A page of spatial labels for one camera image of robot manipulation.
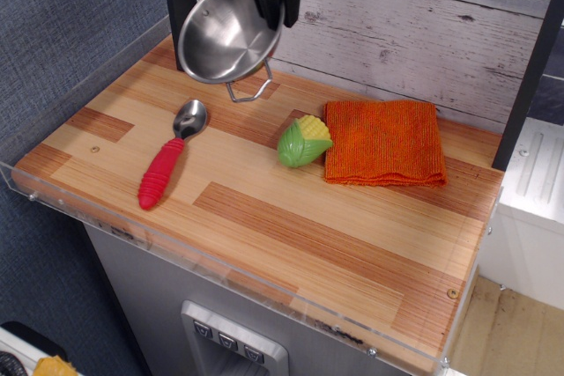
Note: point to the silver dispenser panel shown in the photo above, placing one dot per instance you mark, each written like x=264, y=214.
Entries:
x=224, y=347

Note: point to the orange folded cloth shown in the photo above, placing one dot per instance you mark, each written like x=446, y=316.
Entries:
x=382, y=143

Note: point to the right dark vertical post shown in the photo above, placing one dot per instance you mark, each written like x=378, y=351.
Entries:
x=543, y=47

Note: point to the red handled metal spoon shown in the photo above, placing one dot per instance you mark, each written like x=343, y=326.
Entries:
x=190, y=120

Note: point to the white toy sink unit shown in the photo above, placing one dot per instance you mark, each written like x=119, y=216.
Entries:
x=523, y=246

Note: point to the grey toy fridge cabinet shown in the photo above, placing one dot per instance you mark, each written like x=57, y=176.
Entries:
x=151, y=290

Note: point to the yellow black object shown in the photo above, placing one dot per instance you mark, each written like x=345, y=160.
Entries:
x=48, y=366

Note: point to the clear acrylic guard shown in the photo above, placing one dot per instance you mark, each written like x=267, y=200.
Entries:
x=370, y=266

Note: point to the toy corn cob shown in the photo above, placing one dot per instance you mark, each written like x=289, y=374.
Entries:
x=305, y=140

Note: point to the stainless steel pot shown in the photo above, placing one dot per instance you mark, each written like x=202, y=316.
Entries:
x=224, y=41

